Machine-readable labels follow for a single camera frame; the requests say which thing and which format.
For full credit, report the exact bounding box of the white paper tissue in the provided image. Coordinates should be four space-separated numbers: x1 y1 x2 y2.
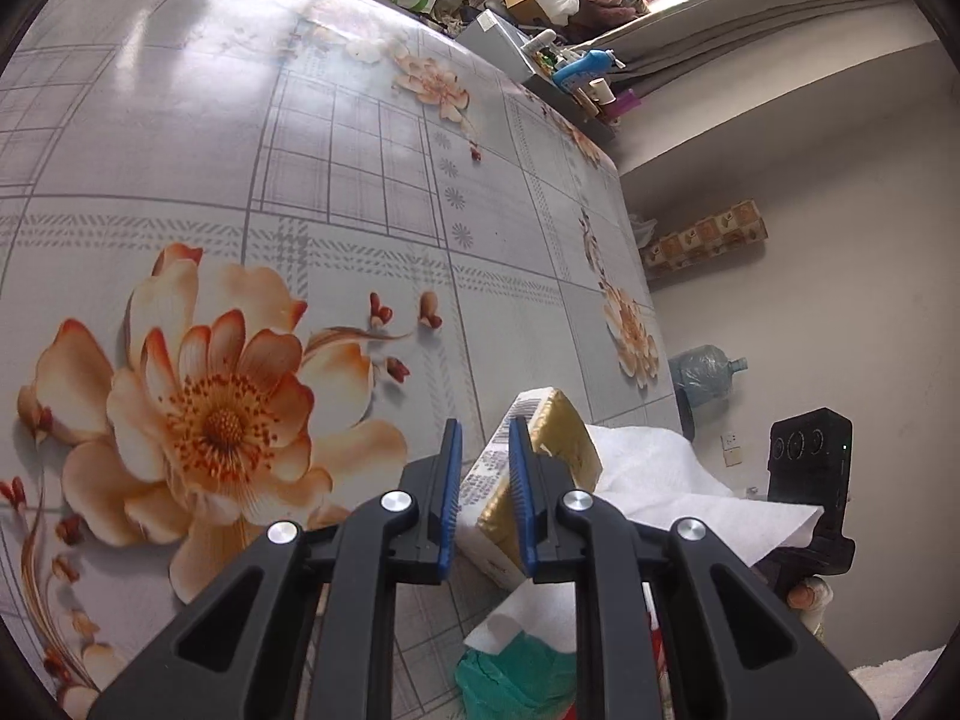
466 426 823 655

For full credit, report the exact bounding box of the gold cigarette box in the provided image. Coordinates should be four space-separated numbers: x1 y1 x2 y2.
455 387 602 590

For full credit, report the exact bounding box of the person's hand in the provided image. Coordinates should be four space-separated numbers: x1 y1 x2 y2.
788 575 833 614

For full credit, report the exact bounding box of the red snack wrapper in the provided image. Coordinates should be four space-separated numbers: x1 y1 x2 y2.
651 626 665 718

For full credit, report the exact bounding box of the empty blue water jug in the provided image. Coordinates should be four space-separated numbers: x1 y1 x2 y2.
669 344 748 408

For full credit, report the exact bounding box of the white towel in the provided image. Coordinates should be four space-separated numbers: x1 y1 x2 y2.
850 647 946 720

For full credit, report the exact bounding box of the patterned rolled mat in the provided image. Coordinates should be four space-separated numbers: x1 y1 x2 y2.
640 200 768 278

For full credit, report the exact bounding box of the purple cup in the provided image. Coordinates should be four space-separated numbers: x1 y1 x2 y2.
602 89 643 122

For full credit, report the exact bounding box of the floral bed sheet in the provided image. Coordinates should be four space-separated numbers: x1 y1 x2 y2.
2 0 679 718

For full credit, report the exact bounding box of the beige curtain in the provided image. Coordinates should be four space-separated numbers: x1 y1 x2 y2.
584 0 900 96

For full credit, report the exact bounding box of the blue detergent bottle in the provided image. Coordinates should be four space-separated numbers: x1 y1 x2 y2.
551 50 617 91

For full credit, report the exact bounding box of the grey cabinet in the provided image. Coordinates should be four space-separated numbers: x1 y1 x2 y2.
455 10 615 146

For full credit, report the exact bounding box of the wall power socket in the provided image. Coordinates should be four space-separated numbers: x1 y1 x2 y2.
721 433 742 468

